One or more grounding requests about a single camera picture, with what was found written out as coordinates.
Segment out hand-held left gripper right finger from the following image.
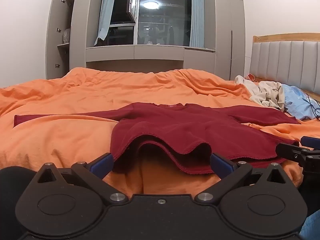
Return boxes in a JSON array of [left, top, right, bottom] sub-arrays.
[[195, 153, 288, 205]]

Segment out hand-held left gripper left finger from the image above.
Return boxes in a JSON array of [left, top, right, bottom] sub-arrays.
[[37, 153, 128, 205]]

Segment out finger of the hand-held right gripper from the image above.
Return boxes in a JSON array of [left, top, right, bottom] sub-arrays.
[[276, 142, 310, 161], [301, 136, 320, 147]]

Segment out dark red long-sleeved shirt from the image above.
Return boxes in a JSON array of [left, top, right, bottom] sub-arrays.
[[14, 102, 302, 175]]

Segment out beige crumpled clothes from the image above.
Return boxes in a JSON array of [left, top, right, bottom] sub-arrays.
[[234, 75, 286, 112]]

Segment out light blue cloth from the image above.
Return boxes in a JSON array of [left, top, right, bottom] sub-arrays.
[[281, 85, 320, 120]]

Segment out orange blanket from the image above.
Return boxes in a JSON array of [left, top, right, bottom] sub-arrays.
[[0, 67, 320, 198]]

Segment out blue checked cloth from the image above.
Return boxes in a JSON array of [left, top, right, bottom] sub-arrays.
[[301, 211, 320, 240]]

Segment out grey padded wooden headboard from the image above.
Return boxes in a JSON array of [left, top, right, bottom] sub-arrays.
[[249, 32, 320, 100]]

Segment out grey window bench cabinet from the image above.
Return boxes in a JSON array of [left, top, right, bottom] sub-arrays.
[[86, 45, 216, 73]]

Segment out grey closed wardrobe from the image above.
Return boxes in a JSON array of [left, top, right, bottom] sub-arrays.
[[214, 0, 247, 81]]

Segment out grey open wardrobe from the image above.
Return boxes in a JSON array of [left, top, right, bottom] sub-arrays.
[[46, 0, 101, 80]]

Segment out window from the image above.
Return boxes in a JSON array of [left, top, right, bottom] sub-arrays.
[[109, 0, 193, 47]]

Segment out light blue curtain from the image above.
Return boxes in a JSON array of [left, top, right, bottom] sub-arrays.
[[94, 0, 118, 46], [189, 0, 206, 48]]

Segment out black cable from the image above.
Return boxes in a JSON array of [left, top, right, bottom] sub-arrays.
[[304, 92, 320, 120]]

